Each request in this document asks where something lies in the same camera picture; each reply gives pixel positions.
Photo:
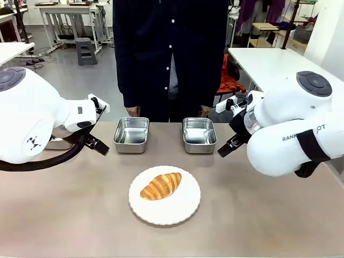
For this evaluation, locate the rectangular stainless steel container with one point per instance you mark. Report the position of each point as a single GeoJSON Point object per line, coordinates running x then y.
{"type": "Point", "coordinates": [130, 135]}
{"type": "Point", "coordinates": [199, 135]}
{"type": "Point", "coordinates": [57, 145]}

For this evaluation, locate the white scalloped round plate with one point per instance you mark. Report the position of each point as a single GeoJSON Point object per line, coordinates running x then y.
{"type": "Point", "coordinates": [164, 212]}

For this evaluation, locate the grey storage basket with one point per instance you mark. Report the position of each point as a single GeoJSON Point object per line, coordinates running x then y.
{"type": "Point", "coordinates": [302, 34]}

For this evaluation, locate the person's left hand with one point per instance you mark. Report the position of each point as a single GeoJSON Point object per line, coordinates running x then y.
{"type": "Point", "coordinates": [205, 111]}

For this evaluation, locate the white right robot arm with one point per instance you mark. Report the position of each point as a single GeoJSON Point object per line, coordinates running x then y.
{"type": "Point", "coordinates": [274, 158]}

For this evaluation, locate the person in navy cardigan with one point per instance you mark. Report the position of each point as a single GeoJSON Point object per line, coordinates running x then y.
{"type": "Point", "coordinates": [150, 53]}

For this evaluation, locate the golden croissant bread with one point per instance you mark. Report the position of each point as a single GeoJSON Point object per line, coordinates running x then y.
{"type": "Point", "coordinates": [161, 186]}

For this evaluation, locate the black pole stand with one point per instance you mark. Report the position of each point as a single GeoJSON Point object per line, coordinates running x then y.
{"type": "Point", "coordinates": [290, 24]}
{"type": "Point", "coordinates": [22, 21]}

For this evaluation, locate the white desk with metal legs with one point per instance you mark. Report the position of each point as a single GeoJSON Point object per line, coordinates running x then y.
{"type": "Point", "coordinates": [70, 10]}

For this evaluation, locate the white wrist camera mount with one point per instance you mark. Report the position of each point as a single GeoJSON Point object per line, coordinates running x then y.
{"type": "Point", "coordinates": [100, 103]}
{"type": "Point", "coordinates": [223, 105]}

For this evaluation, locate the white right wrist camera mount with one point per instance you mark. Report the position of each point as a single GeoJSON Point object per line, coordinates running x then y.
{"type": "Point", "coordinates": [223, 105]}

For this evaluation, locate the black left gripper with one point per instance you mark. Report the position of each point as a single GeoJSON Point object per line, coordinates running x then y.
{"type": "Point", "coordinates": [86, 135]}

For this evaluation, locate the small white side table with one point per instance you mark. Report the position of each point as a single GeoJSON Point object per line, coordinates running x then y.
{"type": "Point", "coordinates": [13, 51]}

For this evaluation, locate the grey plastic step stool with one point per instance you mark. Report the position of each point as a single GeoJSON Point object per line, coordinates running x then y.
{"type": "Point", "coordinates": [86, 52]}

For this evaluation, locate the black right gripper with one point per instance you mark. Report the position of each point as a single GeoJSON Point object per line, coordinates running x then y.
{"type": "Point", "coordinates": [240, 127]}

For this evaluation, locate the orange cloth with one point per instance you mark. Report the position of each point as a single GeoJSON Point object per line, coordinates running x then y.
{"type": "Point", "coordinates": [231, 80]}

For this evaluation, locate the person's right hand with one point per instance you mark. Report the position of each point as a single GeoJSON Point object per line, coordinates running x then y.
{"type": "Point", "coordinates": [133, 111]}

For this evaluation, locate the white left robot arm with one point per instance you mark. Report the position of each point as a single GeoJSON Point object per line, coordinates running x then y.
{"type": "Point", "coordinates": [27, 113]}

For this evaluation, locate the light wooden shelf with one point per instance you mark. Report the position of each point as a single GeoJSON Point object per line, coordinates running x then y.
{"type": "Point", "coordinates": [268, 29]}

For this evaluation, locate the person's right forearm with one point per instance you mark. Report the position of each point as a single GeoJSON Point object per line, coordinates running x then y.
{"type": "Point", "coordinates": [129, 86]}

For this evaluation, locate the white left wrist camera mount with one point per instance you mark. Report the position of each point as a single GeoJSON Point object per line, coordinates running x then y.
{"type": "Point", "coordinates": [100, 103]}

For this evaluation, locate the person's left forearm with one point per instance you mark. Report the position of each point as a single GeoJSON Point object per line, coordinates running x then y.
{"type": "Point", "coordinates": [212, 86]}

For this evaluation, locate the purple hanging garment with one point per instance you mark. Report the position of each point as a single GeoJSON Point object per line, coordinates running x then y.
{"type": "Point", "coordinates": [268, 10]}

